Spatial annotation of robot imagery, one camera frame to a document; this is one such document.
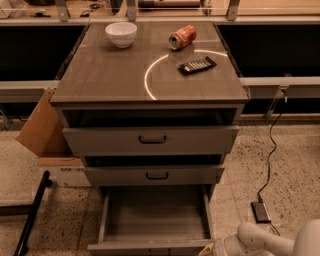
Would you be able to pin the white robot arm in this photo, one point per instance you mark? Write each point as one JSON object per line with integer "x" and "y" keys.
{"x": 250, "y": 240}

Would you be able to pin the brown cardboard box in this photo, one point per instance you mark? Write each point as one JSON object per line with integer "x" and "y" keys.
{"x": 42, "y": 135}

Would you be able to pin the black calculator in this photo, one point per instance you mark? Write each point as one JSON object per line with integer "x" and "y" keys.
{"x": 196, "y": 66}

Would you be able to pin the grey drawer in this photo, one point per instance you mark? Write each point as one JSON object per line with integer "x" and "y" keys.
{"x": 142, "y": 141}
{"x": 154, "y": 221}
{"x": 153, "y": 175}

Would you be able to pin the grey middle drawer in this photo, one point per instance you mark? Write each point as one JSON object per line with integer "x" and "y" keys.
{"x": 153, "y": 175}

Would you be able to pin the grey bottom drawer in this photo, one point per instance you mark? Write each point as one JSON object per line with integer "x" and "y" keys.
{"x": 154, "y": 221}

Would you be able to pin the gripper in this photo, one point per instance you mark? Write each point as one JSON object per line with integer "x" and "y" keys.
{"x": 222, "y": 248}

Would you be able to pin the orange soda can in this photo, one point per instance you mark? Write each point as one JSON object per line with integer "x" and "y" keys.
{"x": 182, "y": 37}

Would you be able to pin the black power adapter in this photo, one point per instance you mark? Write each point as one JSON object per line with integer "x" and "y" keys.
{"x": 260, "y": 212}

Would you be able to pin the grey top drawer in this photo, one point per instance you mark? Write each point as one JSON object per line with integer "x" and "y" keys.
{"x": 142, "y": 141}

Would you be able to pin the white ceramic bowl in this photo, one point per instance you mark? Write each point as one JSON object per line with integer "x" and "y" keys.
{"x": 121, "y": 34}

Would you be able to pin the grey drawer cabinet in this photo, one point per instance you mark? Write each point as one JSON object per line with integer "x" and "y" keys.
{"x": 140, "y": 86}

